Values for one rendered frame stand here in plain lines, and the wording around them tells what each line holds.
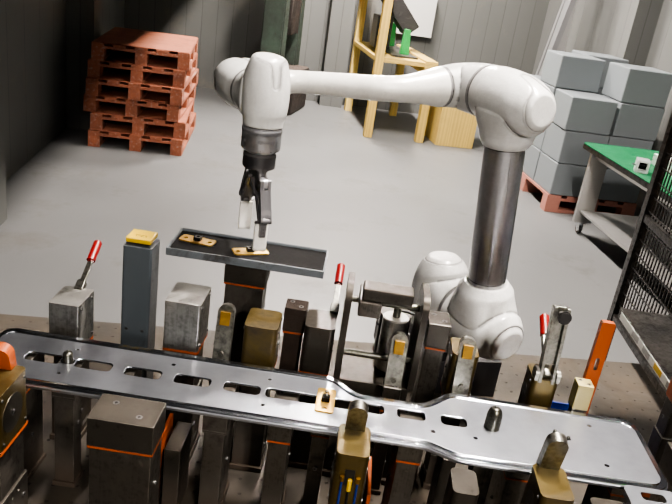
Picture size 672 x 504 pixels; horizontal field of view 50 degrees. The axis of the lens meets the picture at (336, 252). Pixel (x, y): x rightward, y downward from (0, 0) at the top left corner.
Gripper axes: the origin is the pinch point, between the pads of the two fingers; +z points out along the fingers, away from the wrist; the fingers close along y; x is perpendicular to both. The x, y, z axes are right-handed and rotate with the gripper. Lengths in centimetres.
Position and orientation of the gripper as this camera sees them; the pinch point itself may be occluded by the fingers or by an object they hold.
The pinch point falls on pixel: (251, 234)
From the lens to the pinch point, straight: 170.4
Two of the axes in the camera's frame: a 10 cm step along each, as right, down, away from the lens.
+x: 9.2, -0.2, 3.8
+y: 3.6, 4.0, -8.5
